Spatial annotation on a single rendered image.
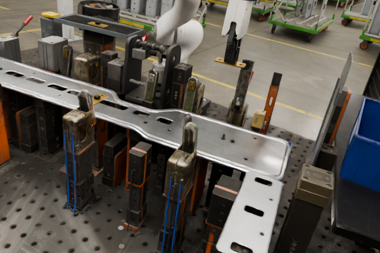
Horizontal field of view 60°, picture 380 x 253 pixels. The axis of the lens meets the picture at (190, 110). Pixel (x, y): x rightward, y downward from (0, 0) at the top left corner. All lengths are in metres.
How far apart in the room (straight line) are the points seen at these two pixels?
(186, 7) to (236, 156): 0.67
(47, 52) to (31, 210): 0.61
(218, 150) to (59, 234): 0.54
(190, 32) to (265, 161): 0.79
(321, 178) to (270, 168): 0.15
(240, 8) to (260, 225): 0.51
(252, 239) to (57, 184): 0.78
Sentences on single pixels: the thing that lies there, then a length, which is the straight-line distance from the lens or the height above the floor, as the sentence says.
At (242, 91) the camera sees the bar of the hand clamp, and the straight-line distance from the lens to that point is 1.12.
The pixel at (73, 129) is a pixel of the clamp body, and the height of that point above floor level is 1.01.
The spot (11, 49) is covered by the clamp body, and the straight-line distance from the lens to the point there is 1.66.
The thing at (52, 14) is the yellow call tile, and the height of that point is 1.16.
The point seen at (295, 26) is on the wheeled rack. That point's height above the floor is 0.27.
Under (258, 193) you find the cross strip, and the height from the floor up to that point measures 1.00.
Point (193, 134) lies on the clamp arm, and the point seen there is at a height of 1.10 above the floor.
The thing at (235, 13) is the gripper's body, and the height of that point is 1.39.
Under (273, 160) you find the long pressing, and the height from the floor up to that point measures 1.00.
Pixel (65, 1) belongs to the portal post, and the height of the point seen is 0.56.
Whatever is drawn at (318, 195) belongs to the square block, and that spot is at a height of 1.03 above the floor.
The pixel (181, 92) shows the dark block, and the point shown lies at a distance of 1.24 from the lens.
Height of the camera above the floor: 1.53
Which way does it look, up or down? 27 degrees down
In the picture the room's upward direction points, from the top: 8 degrees clockwise
